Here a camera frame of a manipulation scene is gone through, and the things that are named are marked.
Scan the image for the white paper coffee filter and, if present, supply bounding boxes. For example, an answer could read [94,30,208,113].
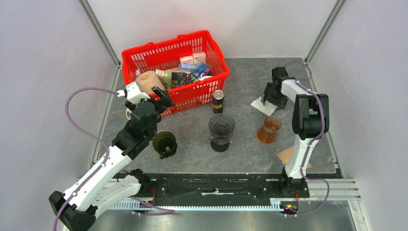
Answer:
[251,97,277,116]

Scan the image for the clear grey glass dripper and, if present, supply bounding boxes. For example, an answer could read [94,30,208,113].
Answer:
[208,114,235,145]

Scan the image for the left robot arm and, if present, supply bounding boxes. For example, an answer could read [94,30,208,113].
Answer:
[49,83,178,231]

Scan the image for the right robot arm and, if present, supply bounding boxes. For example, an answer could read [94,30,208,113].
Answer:
[253,67,330,197]

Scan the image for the dark green dripper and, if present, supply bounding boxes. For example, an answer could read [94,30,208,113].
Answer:
[153,131,178,159]

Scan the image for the brown paper coffee filter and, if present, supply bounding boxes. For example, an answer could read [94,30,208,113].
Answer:
[277,146,293,165]

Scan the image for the red black coffee server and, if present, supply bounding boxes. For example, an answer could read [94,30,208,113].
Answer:
[210,141,230,153]

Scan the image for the beige toilet paper roll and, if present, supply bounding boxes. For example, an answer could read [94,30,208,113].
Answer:
[135,71,165,95]

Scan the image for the pale green plastic bottle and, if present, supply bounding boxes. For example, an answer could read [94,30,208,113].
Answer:
[155,68,178,86]

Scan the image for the masking tape roll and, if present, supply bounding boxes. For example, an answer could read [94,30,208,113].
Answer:
[125,108,132,120]

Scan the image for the amber glass beaker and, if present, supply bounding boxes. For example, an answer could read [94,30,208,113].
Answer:
[257,116,281,144]

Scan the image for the light blue packet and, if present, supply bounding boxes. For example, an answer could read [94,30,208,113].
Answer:
[178,64,199,72]

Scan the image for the black yellow drink can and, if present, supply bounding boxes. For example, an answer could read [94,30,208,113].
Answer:
[212,90,225,114]

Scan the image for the white item in basket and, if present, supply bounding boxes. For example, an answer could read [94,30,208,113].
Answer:
[197,76,213,81]

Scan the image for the blue detergent box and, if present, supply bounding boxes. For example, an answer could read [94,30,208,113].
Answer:
[191,63,211,81]

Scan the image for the white pink small box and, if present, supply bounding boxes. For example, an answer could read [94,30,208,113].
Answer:
[192,52,207,65]

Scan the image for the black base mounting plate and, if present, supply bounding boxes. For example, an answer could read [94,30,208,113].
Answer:
[135,173,310,206]

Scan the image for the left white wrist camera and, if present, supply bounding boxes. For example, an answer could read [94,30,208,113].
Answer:
[117,81,151,104]

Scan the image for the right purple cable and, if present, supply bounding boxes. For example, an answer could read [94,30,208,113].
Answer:
[280,61,331,218]

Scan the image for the purple cable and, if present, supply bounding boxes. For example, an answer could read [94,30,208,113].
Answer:
[52,87,176,231]
[280,61,331,218]

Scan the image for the white cable duct rail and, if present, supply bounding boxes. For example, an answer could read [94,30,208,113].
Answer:
[109,199,295,212]

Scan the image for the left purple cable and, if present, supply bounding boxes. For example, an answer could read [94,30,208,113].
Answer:
[52,87,176,231]

